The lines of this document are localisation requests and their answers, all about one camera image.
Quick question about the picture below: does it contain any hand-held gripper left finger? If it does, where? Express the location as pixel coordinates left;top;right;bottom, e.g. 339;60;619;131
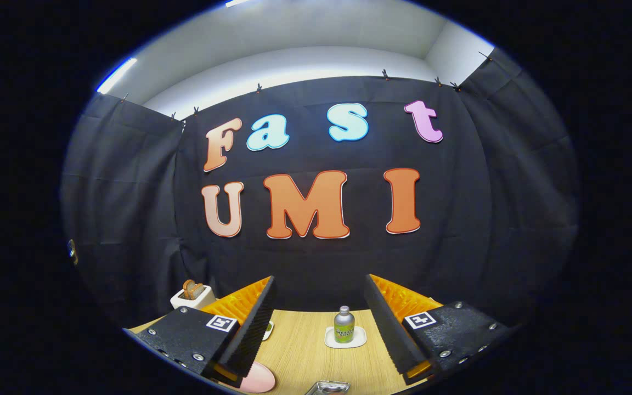
123;275;277;389

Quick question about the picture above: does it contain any green label soda bottle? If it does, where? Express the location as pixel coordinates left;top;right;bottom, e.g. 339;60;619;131
334;306;356;345

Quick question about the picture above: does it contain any pink plate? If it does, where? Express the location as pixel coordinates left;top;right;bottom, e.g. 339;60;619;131
238;361;277;393

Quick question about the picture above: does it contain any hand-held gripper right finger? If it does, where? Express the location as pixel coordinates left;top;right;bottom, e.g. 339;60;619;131
364;274;514;386

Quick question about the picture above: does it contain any small white square dish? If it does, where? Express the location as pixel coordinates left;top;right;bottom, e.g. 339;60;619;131
324;326;368;349

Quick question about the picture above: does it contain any metal wire cutlery rack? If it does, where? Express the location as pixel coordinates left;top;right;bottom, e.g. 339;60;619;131
304;380;351;395

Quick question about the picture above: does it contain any white toaster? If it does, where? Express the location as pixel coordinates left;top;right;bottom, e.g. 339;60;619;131
170;285;217;311

